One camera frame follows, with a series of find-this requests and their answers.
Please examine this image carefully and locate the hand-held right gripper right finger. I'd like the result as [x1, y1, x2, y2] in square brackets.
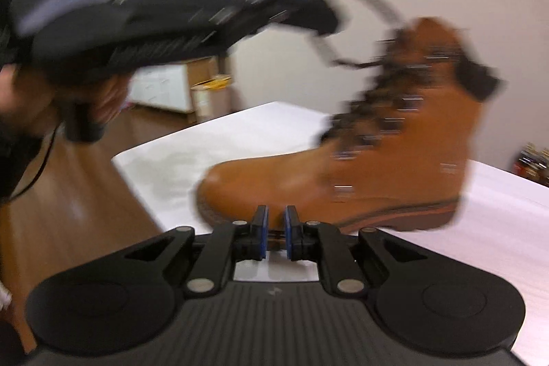
[282, 204, 434, 297]

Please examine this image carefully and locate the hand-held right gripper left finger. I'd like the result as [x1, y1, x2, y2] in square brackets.
[124, 204, 271, 297]

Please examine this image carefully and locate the person's left hand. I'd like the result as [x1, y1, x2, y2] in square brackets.
[0, 63, 130, 125]

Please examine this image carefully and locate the row of dark glass bottles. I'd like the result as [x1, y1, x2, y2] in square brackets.
[512, 143, 549, 187]

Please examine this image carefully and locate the brown leather boot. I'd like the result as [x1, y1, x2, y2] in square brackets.
[195, 16, 502, 234]

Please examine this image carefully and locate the dark brown shoelace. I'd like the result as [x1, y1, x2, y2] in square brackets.
[309, 0, 430, 152]

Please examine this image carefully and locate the wooden bin with yellow bag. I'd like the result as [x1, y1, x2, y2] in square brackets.
[191, 74, 233, 123]

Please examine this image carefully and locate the white wooden television cabinet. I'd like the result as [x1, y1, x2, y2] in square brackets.
[129, 57, 220, 115]

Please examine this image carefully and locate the black cable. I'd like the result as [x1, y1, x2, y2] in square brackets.
[9, 121, 59, 200]

